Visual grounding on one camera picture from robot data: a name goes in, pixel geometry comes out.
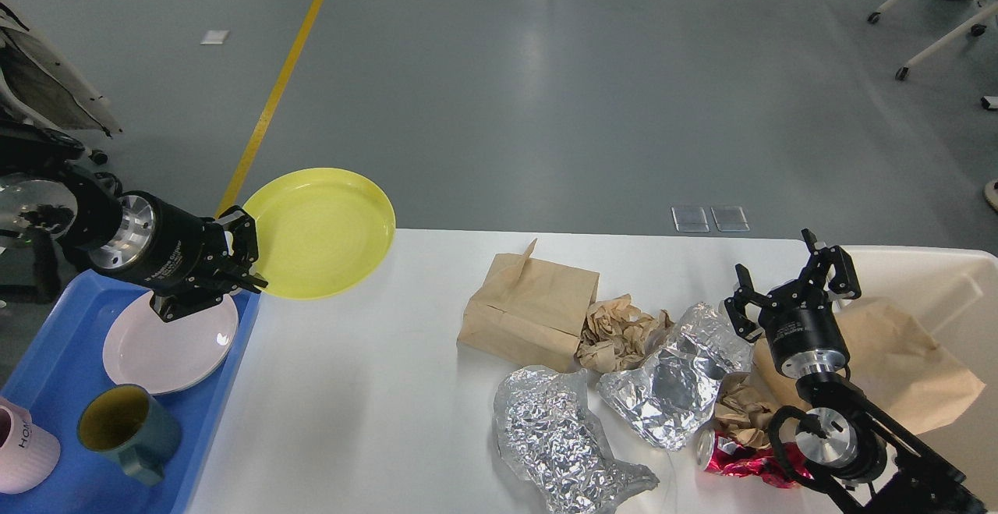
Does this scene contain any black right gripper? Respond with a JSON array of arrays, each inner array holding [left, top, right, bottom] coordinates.
[[724, 229, 862, 379]]

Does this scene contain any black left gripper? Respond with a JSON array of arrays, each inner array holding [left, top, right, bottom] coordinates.
[[87, 192, 270, 322]]

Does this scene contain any yellow plastic plate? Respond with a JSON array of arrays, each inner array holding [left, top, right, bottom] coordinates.
[[243, 167, 396, 300]]

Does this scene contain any dark green mug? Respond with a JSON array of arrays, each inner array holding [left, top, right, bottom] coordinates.
[[77, 384, 182, 486]]

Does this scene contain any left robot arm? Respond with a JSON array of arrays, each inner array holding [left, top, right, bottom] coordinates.
[[2, 122, 268, 322]]

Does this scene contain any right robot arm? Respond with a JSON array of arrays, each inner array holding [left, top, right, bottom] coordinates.
[[724, 229, 986, 513]]

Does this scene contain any pink plate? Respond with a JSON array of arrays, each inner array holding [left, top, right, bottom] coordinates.
[[102, 291, 239, 395]]

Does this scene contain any brown paper bag right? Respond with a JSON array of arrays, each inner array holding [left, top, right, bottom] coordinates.
[[752, 297, 988, 437]]

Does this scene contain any brown paper bag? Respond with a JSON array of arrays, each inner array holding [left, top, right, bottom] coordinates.
[[752, 297, 988, 437], [457, 240, 600, 373]]

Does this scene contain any small crumpled brown paper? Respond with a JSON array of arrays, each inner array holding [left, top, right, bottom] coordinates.
[[713, 372, 780, 450]]

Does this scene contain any crumpled aluminium foil upper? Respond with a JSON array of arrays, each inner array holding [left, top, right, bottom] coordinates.
[[596, 302, 752, 451]]

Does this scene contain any crumpled aluminium foil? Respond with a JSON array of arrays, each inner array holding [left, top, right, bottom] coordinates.
[[494, 366, 660, 513], [596, 302, 752, 451]]

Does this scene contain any white plastic bin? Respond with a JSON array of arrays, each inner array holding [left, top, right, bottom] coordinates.
[[845, 245, 997, 511]]

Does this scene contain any crushed red can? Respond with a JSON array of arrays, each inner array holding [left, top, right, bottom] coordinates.
[[695, 427, 801, 489]]

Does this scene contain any crumpled brown paper ball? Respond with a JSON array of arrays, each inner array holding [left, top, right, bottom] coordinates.
[[576, 294, 674, 374]]

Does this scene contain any blue plastic tray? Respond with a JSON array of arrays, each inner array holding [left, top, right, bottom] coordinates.
[[1, 271, 260, 513]]

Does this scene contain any pink mug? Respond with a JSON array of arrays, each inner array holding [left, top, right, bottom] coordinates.
[[1, 398, 62, 494]]

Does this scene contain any brown paper bag left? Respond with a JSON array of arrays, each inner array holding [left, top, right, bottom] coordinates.
[[457, 240, 600, 373]]

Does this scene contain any crumpled aluminium foil lower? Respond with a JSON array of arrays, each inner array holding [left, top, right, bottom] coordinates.
[[494, 366, 660, 513]]

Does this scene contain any white chair base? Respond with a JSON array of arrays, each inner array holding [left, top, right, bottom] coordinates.
[[865, 0, 996, 83]]

